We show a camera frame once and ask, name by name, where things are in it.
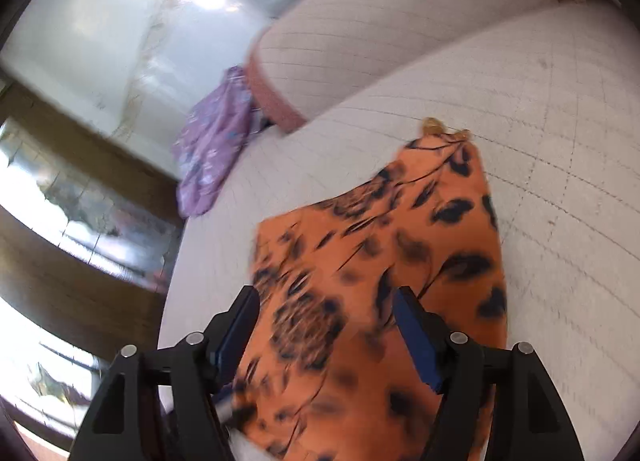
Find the purple floral cloth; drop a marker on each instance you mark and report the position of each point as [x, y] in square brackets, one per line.
[212, 151]

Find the beige quilted mattress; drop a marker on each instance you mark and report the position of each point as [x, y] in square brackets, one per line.
[550, 116]

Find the beige quilted bolster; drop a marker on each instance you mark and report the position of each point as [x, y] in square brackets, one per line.
[375, 41]

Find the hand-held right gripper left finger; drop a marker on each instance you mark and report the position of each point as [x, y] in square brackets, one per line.
[240, 326]

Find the wooden door with glass panels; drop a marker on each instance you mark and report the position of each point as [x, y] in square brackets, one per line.
[35, 256]

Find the orange black floral cloth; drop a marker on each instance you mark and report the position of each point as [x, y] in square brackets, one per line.
[350, 251]

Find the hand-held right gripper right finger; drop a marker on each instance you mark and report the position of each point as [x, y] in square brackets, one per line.
[415, 341]

